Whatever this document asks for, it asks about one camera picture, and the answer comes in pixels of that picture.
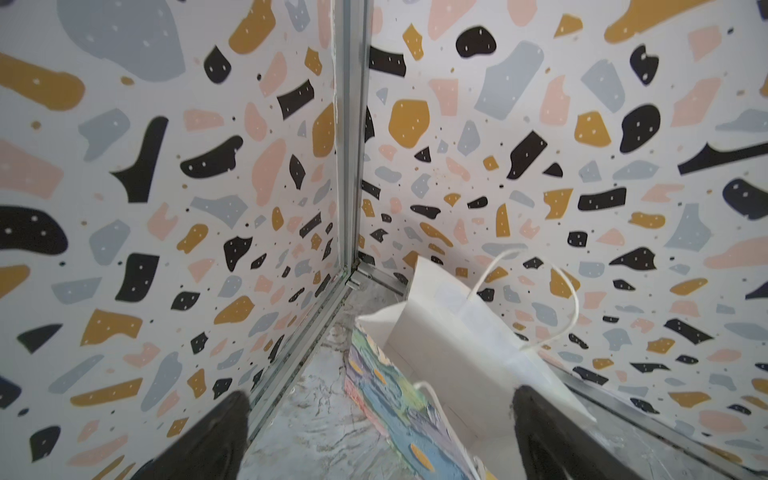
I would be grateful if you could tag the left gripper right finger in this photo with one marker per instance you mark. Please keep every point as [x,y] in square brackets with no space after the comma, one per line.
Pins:
[553,447]

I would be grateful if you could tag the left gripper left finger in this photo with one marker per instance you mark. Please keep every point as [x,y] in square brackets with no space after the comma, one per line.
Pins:
[212,449]

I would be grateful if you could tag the floral paper gift bag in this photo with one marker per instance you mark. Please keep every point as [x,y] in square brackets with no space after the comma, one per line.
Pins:
[436,375]

